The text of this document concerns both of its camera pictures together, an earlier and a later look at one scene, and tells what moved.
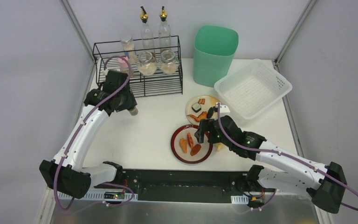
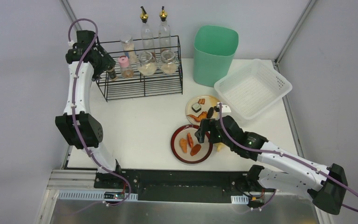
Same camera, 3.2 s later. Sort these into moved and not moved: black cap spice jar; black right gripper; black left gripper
Moved: black cap spice jar; black left gripper
Not moved: black right gripper
